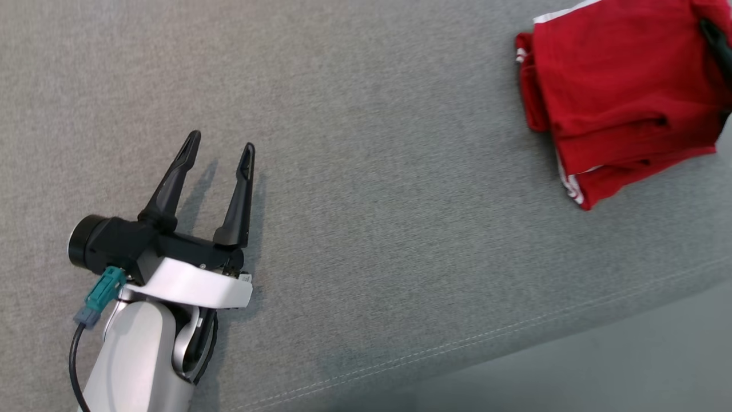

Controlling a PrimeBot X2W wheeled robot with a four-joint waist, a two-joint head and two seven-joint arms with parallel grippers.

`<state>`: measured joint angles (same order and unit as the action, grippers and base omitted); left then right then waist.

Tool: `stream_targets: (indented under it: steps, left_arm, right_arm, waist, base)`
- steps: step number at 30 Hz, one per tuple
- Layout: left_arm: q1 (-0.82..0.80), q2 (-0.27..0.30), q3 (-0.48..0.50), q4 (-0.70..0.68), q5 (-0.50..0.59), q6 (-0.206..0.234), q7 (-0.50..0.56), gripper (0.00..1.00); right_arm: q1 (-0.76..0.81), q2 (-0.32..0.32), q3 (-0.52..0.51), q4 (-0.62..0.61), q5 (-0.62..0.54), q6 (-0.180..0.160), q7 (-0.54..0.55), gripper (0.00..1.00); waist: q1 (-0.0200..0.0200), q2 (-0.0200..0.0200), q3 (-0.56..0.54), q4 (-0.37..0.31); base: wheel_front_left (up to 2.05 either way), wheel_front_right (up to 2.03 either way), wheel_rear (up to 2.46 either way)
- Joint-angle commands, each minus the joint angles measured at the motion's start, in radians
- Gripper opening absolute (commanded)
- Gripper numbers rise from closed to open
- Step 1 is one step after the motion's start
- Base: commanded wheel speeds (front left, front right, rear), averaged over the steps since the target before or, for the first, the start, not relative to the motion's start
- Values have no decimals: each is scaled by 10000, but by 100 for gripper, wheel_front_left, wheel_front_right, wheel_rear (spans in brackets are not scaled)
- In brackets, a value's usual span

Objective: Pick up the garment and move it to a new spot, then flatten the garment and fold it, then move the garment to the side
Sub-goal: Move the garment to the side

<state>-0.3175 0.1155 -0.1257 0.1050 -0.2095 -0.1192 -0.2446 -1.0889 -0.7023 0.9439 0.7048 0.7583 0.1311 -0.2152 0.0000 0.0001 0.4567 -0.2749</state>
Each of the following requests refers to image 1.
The red jersey shirt white sleeves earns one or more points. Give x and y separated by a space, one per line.
606 189

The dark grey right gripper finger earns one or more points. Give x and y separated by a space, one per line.
719 48

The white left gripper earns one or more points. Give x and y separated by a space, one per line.
194 280

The red jersey shorts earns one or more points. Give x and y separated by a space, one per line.
617 68

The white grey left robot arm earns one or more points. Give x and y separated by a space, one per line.
137 355

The teal left camera connector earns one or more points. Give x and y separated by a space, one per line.
100 294

